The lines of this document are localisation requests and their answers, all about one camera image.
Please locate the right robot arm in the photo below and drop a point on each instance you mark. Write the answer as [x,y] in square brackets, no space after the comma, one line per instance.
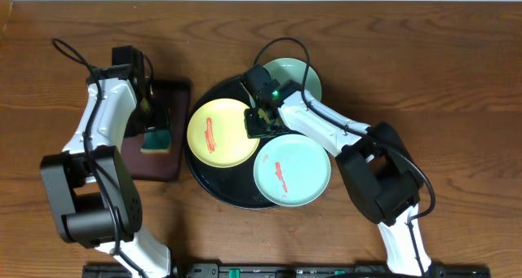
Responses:
[381,178]

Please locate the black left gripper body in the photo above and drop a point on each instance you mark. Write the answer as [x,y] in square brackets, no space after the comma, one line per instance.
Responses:
[150,116]

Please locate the yellow plate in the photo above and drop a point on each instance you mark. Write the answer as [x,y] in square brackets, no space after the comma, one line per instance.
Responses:
[217,134]

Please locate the round black tray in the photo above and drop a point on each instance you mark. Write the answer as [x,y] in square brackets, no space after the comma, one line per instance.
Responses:
[234,185]

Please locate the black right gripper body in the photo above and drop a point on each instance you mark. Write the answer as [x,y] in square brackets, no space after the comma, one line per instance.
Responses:
[257,127]

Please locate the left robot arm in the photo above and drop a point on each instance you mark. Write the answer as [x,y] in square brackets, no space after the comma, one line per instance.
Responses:
[92,196]

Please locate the dark rectangular water tray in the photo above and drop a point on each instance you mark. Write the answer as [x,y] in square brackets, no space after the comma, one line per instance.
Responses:
[163,167]

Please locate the green yellow sponge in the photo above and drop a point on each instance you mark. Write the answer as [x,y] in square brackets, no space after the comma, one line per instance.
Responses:
[156,142]

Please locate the pale green plate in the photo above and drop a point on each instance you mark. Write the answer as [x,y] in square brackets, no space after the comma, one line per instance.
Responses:
[285,69]
[292,170]

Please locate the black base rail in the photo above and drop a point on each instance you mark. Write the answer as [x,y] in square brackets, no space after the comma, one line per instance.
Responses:
[210,270]

